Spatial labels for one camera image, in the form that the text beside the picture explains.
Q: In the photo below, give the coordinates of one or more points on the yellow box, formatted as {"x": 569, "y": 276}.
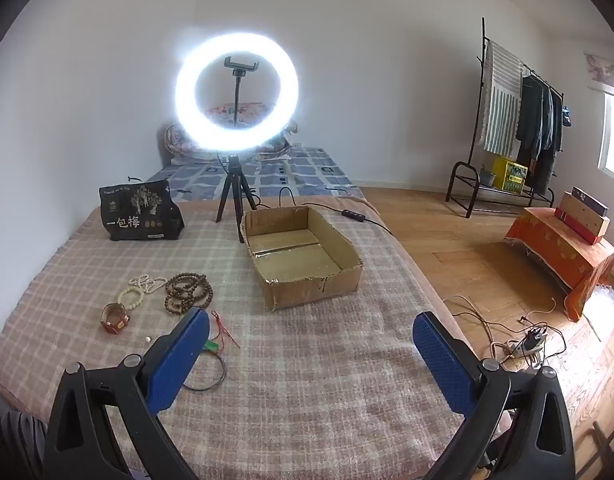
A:
{"x": 509, "y": 175}

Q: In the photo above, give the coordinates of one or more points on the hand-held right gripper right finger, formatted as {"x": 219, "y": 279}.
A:
{"x": 444, "y": 360}

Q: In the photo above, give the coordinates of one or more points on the stacked boxes on table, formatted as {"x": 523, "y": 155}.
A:
{"x": 579, "y": 212}

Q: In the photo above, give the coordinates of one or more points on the black tripod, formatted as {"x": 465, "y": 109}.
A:
{"x": 233, "y": 180}

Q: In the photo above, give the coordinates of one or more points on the small potted plant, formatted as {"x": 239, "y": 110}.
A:
{"x": 487, "y": 177}

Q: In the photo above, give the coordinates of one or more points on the dark hanging clothes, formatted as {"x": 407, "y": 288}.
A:
{"x": 534, "y": 120}

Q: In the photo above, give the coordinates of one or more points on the small pearl strand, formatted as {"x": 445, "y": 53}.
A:
{"x": 146, "y": 278}

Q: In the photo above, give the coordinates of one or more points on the orange red box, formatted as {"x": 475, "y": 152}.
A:
{"x": 562, "y": 255}

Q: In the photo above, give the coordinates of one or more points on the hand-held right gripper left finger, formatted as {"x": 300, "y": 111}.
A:
{"x": 179, "y": 355}

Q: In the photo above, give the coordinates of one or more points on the floral curtain valance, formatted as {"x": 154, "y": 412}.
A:
{"x": 607, "y": 70}

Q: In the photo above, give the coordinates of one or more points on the black clothes rack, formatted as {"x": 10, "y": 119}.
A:
{"x": 459, "y": 172}

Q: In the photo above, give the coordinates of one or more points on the blue patterned bed sheet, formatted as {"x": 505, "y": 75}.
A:
{"x": 307, "y": 170}

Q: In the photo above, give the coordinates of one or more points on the dark flat box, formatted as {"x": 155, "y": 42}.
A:
{"x": 589, "y": 200}

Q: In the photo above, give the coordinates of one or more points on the floral pillow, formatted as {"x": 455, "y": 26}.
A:
{"x": 257, "y": 110}
{"x": 174, "y": 145}

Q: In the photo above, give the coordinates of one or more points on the black snack bag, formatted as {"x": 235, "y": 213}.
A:
{"x": 137, "y": 210}

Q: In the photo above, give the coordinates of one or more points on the black phone holder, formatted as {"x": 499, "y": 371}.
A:
{"x": 235, "y": 95}

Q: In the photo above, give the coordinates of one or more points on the cardboard box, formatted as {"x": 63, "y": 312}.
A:
{"x": 297, "y": 292}

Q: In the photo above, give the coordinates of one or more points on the striped towel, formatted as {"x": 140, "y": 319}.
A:
{"x": 502, "y": 100}

